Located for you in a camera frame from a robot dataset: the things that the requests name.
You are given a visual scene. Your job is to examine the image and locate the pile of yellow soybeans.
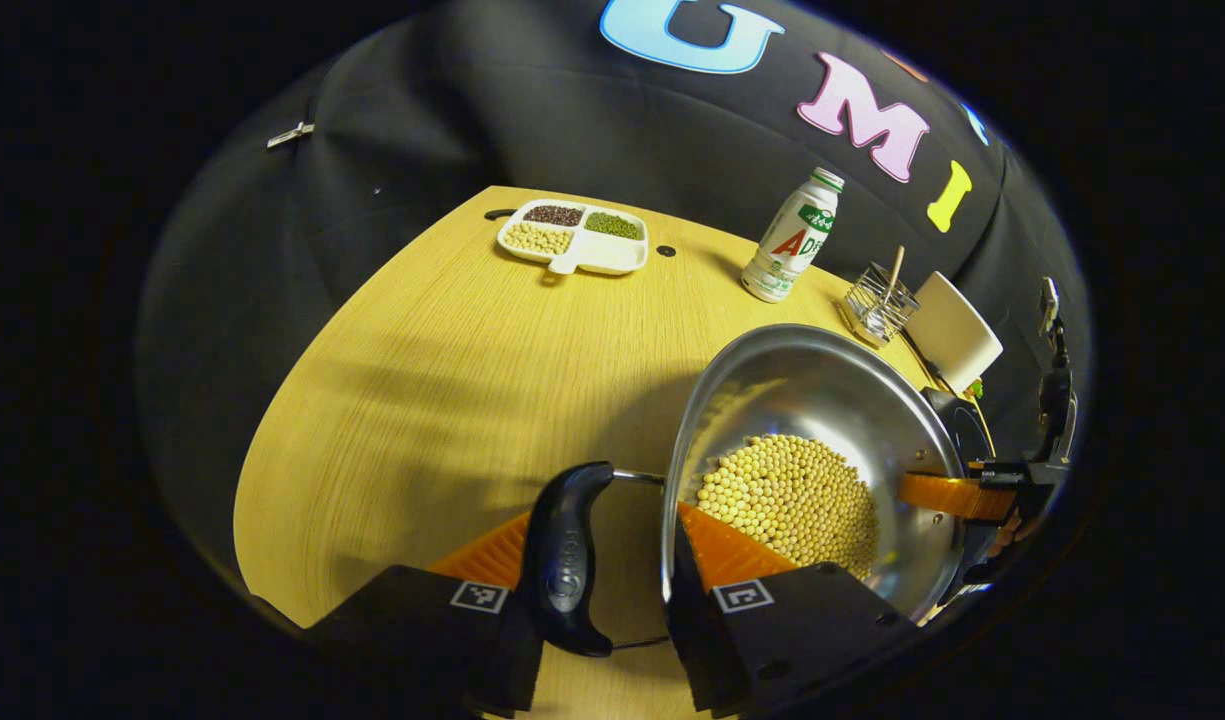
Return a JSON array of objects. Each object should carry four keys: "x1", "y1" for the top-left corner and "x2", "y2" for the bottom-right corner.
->
[{"x1": 696, "y1": 432, "x2": 882, "y2": 582}]

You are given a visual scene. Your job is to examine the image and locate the black backdrop cloth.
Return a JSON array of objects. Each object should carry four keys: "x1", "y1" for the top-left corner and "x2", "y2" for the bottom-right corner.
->
[{"x1": 135, "y1": 0, "x2": 1090, "y2": 566}]

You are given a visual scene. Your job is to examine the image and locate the white divided dish of beans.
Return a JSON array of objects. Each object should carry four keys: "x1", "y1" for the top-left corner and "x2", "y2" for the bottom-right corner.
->
[{"x1": 495, "y1": 197, "x2": 651, "y2": 278}]

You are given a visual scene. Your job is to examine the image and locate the white drink bottle green label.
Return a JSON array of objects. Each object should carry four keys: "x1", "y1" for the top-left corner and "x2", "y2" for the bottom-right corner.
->
[{"x1": 739, "y1": 166, "x2": 847, "y2": 305}]

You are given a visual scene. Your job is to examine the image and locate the steel pot with black handle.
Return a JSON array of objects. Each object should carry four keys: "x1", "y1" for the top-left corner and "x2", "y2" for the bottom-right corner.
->
[{"x1": 519, "y1": 322, "x2": 975, "y2": 661}]

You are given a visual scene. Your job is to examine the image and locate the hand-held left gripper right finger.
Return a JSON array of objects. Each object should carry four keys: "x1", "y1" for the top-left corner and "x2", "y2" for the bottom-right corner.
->
[{"x1": 662, "y1": 500, "x2": 921, "y2": 717}]

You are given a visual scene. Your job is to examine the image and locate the white toaster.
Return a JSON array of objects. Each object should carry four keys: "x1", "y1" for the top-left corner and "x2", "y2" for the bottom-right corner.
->
[{"x1": 901, "y1": 270, "x2": 1005, "y2": 395}]

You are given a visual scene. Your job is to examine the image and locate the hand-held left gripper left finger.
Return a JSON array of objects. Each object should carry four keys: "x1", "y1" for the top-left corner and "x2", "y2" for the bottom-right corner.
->
[{"x1": 305, "y1": 510, "x2": 545, "y2": 719}]

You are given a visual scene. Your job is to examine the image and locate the wooden handled spoon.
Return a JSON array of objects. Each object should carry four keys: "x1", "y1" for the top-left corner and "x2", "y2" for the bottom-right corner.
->
[{"x1": 875, "y1": 244, "x2": 907, "y2": 337}]

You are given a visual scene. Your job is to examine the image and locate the clear utensil holder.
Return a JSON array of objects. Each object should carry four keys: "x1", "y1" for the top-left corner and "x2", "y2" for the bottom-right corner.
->
[{"x1": 838, "y1": 261, "x2": 922, "y2": 349}]

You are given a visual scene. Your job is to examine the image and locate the black induction cooktop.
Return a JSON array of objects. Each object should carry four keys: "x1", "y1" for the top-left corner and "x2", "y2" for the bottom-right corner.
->
[{"x1": 922, "y1": 386, "x2": 997, "y2": 473}]

